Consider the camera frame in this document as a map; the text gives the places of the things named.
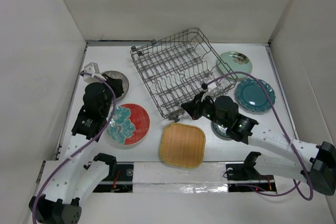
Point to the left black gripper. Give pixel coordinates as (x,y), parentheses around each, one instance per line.
(116,84)

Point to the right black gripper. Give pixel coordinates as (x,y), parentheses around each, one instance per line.
(193,107)

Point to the square woven bamboo plate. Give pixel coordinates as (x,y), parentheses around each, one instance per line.
(182,145)

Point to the red plate with teal flower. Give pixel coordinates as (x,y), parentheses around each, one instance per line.
(128,127)

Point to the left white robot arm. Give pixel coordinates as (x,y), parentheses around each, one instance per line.
(62,194)

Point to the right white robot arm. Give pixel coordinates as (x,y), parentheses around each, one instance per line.
(306,162)

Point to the grey plate with deer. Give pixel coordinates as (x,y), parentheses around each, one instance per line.
(119,75)

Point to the small blue patterned plate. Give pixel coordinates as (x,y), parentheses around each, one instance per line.
(221,131)

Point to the teal scalloped plate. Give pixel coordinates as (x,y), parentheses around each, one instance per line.
(251,96)

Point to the mint green floral plate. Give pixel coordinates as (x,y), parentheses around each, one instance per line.
(231,61)

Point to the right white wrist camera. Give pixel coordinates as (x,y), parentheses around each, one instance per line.
(209,87)

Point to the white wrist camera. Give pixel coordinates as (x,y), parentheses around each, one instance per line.
(209,87)
(91,73)

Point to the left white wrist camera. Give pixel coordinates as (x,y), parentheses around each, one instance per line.
(91,73)

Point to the grey wire dish rack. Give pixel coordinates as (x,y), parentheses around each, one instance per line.
(173,69)

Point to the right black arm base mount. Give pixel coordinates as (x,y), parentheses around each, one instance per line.
(241,181)

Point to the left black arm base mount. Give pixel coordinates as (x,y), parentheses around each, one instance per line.
(120,181)

